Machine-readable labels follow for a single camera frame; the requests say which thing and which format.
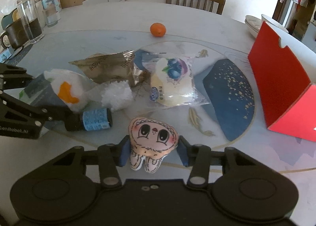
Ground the pale blue printed cup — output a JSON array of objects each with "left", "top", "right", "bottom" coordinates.
[{"left": 41, "top": 0, "right": 62, "bottom": 13}]

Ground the dark brown mug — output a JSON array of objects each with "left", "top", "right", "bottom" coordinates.
[{"left": 0, "top": 18, "right": 32, "bottom": 49}]

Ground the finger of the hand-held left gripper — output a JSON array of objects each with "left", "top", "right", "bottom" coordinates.
[
  {"left": 0, "top": 91, "right": 74, "bottom": 131},
  {"left": 0, "top": 63, "right": 34, "bottom": 91}
]

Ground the red cardboard box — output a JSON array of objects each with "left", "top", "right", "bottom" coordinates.
[{"left": 247, "top": 21, "right": 316, "bottom": 143}]

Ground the white marble desktop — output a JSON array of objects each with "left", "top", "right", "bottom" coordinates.
[{"left": 0, "top": 1, "right": 316, "bottom": 221}]

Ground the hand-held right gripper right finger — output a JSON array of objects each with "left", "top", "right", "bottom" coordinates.
[{"left": 178, "top": 135, "right": 258, "bottom": 188}]

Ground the tall clear glass jar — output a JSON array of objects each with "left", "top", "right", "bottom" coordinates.
[{"left": 16, "top": 0, "right": 45, "bottom": 44}]

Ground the small blue white box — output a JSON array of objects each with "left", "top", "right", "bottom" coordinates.
[{"left": 0, "top": 46, "right": 24, "bottom": 63}]

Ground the gold foil snack packet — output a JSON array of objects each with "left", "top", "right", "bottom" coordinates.
[{"left": 69, "top": 50, "right": 150, "bottom": 87}]

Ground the plain cardboard box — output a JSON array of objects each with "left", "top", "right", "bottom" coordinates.
[{"left": 58, "top": 0, "right": 82, "bottom": 9}]

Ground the orange tangerine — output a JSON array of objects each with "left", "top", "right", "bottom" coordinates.
[{"left": 150, "top": 22, "right": 166, "bottom": 37}]

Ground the clear bread packet blueberry print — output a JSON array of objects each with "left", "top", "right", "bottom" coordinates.
[{"left": 138, "top": 51, "right": 210, "bottom": 111}]

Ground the white bowl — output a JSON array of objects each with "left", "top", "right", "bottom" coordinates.
[{"left": 261, "top": 14, "right": 289, "bottom": 33}]

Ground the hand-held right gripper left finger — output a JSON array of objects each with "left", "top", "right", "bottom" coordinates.
[{"left": 51, "top": 135, "right": 131, "bottom": 188}]

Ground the dark teal container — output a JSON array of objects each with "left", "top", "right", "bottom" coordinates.
[{"left": 1, "top": 10, "right": 18, "bottom": 30}]

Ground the green white packet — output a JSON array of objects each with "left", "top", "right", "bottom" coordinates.
[{"left": 18, "top": 74, "right": 58, "bottom": 108}]

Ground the black bottle blue label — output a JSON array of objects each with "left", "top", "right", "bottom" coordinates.
[{"left": 65, "top": 108, "right": 113, "bottom": 132}]

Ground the pink big-eyed plush doll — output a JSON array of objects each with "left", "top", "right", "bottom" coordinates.
[{"left": 128, "top": 117, "right": 179, "bottom": 174}]

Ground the white plastic wrap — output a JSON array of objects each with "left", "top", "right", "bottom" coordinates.
[{"left": 43, "top": 68, "right": 134, "bottom": 113}]

